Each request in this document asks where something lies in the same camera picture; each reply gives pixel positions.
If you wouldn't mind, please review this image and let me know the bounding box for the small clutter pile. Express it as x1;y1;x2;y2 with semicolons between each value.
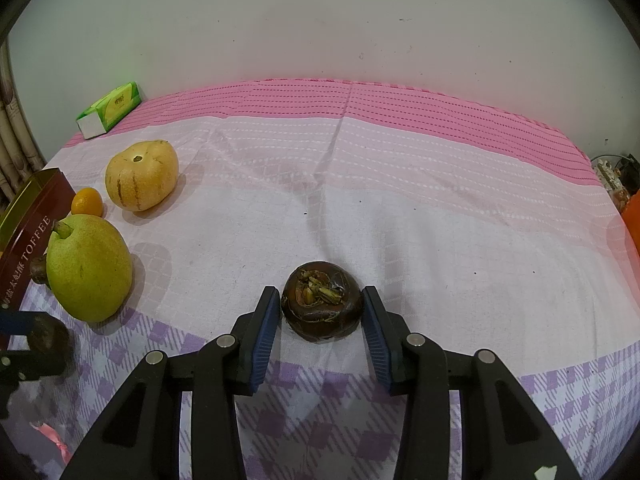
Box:
591;154;640;211

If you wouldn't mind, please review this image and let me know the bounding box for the yellow striped melon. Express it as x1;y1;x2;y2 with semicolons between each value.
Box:
105;141;179;212

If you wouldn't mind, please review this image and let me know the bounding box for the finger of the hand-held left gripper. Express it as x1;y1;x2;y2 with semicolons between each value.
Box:
0;346;63;382
0;310;48;337

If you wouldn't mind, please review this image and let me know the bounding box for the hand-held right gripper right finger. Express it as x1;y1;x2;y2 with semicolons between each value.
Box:
361;286;583;480

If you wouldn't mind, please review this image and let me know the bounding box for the gold and maroon tin box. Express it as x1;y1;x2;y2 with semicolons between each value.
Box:
0;168;75;311

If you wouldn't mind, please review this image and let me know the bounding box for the small round orange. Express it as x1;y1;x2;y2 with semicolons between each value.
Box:
70;187;104;218

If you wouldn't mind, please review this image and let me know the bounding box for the pink and purple checked cloth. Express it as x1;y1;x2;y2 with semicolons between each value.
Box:
0;78;640;480

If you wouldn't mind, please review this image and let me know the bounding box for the pink ribbon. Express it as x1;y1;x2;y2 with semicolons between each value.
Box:
30;422;69;464

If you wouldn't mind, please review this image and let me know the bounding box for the orange plastic object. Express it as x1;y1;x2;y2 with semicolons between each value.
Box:
621;191;640;261

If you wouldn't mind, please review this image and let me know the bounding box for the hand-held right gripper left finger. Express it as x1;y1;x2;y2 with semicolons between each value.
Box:
60;286;282;480

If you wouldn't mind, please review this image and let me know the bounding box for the dark brown round fruit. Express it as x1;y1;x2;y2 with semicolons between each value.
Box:
29;256;51;286
27;317;76;376
281;261;364;343

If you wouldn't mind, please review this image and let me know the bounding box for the green pear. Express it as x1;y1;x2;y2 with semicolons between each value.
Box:
46;214;133;324

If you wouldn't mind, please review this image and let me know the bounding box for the green tissue box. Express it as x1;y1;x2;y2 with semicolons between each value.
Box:
76;81;142;141

